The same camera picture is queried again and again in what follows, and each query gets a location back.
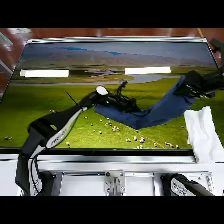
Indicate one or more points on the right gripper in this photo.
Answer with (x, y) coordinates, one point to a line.
(199, 84)

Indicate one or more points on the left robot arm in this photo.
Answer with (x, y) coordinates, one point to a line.
(56, 128)

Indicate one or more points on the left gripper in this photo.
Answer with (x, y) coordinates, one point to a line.
(124, 103)

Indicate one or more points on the blue T-shirt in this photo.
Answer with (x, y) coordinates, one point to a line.
(156, 113)

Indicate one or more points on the white garment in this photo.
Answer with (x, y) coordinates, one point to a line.
(203, 133)

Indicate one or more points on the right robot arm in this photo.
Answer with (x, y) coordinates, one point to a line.
(181, 185)

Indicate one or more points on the silver frame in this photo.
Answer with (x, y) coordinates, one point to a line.
(116, 163)

